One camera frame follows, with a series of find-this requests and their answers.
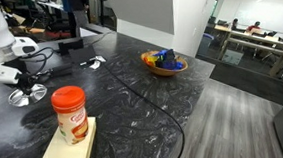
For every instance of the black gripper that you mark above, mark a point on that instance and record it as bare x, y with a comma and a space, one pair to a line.
26, 79

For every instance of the black flat device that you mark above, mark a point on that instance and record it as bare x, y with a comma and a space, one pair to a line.
61, 71

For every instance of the creamer bottle with orange cap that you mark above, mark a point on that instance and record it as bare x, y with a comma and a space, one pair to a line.
72, 117

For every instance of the black table outlet box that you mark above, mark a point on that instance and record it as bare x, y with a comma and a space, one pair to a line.
82, 55

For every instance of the white paper tag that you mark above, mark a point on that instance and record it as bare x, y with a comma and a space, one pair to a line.
95, 64

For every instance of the light wooden block stand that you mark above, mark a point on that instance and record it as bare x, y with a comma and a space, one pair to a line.
71, 152

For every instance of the white office desk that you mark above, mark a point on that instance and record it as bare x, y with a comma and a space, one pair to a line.
49, 5

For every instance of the standing person in dark top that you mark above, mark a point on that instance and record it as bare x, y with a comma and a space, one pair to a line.
76, 4

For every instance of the yellow toy block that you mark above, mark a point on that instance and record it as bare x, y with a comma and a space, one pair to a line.
150, 60

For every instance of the wooden bowl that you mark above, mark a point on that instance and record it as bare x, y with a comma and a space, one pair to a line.
162, 72

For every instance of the blue toy block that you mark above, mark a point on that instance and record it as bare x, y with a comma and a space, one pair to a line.
160, 53
176, 65

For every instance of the dark grey toy block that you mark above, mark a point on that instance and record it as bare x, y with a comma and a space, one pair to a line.
170, 55

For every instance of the bin with blue rim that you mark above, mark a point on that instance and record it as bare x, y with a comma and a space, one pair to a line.
206, 41

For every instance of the seated person in dark clothes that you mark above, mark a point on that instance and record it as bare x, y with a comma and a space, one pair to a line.
234, 24

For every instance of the seated person in red shirt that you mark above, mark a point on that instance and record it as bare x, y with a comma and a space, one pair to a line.
253, 27

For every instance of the long wooden table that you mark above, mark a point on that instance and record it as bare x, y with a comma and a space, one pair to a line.
257, 42

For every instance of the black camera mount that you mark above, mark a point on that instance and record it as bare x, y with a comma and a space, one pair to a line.
71, 45

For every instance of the white wall whiteboard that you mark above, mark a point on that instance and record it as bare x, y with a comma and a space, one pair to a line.
269, 14

